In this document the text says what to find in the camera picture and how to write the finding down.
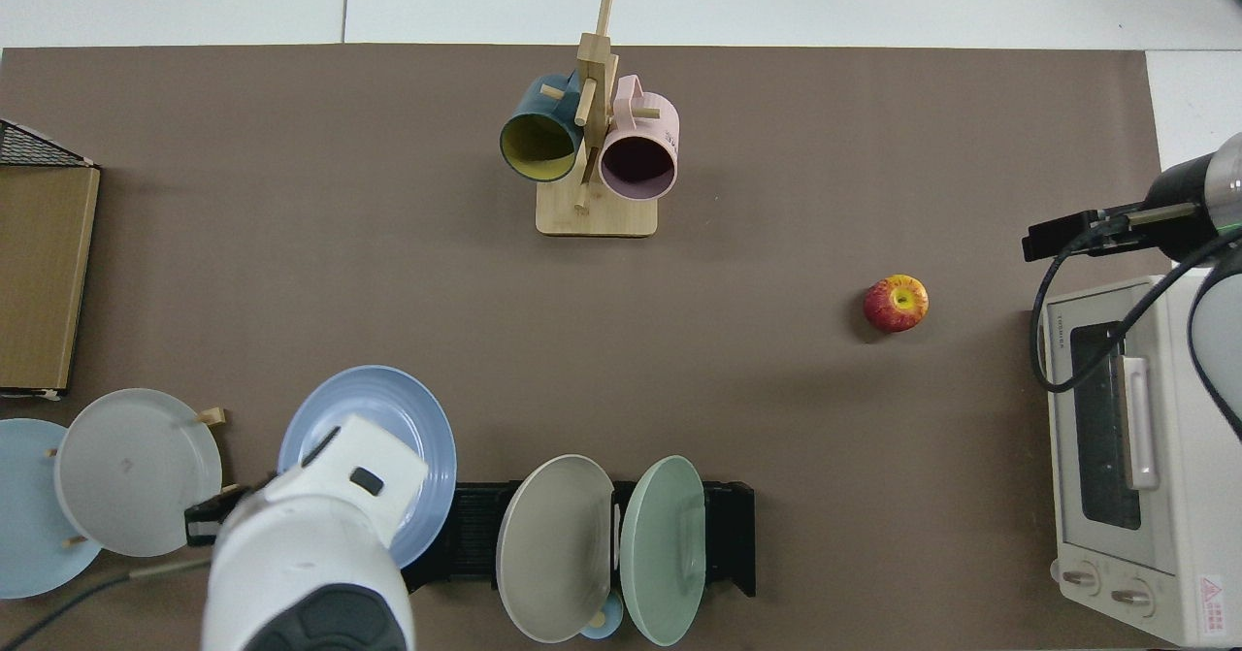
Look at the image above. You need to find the beige plate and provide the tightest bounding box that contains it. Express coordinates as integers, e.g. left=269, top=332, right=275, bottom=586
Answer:
left=495, top=454, right=617, bottom=644

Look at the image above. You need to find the pale toaster oven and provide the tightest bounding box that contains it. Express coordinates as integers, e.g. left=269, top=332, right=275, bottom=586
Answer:
left=1033, top=273, right=1242, bottom=648

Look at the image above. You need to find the brown table cloth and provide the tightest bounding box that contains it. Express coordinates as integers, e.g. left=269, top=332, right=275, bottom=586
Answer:
left=0, top=45, right=1172, bottom=651

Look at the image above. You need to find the pink mug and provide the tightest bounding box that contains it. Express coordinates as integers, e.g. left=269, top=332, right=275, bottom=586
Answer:
left=598, top=75, right=680, bottom=202

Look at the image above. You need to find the wooden plate stand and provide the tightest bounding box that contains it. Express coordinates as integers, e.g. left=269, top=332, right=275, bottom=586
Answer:
left=44, top=407, right=244, bottom=548

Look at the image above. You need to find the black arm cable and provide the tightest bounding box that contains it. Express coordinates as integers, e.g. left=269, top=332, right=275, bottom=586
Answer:
left=0, top=556, right=214, bottom=651
left=1030, top=203, right=1242, bottom=443

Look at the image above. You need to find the wooden mug stand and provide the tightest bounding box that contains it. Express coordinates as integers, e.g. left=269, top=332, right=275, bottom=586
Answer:
left=536, top=0, right=661, bottom=238

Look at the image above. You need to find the light blue plate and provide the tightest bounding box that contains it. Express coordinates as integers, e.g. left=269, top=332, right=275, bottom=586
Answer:
left=0, top=418, right=103, bottom=600

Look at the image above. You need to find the pale grey plate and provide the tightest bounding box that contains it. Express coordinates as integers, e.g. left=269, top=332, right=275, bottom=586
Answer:
left=53, top=388, right=224, bottom=559

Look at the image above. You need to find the small blue round thing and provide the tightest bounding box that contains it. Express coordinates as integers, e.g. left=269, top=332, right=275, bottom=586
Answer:
left=579, top=588, right=625, bottom=640

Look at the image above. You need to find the dark teal mug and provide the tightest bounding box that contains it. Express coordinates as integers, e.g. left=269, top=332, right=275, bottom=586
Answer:
left=499, top=72, right=586, bottom=183

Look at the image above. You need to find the green plate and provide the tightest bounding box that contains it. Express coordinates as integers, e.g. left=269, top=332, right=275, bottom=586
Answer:
left=619, top=455, right=707, bottom=647

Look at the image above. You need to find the black dish rack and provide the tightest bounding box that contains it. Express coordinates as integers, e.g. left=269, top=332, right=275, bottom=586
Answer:
left=401, top=479, right=756, bottom=599

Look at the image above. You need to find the wire basket with wooden floor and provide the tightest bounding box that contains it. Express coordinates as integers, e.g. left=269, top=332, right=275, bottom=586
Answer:
left=0, top=117, right=101, bottom=402

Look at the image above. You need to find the red yellow apple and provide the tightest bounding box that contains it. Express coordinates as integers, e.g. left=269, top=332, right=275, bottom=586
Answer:
left=863, top=274, right=930, bottom=334

